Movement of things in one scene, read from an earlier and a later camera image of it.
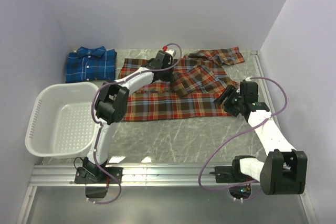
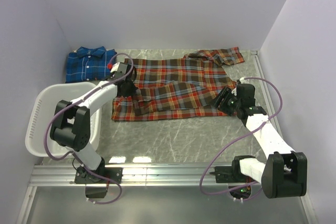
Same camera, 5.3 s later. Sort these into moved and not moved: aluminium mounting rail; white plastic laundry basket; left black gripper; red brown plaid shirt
Moved: left black gripper
Not moved: aluminium mounting rail; white plastic laundry basket; red brown plaid shirt
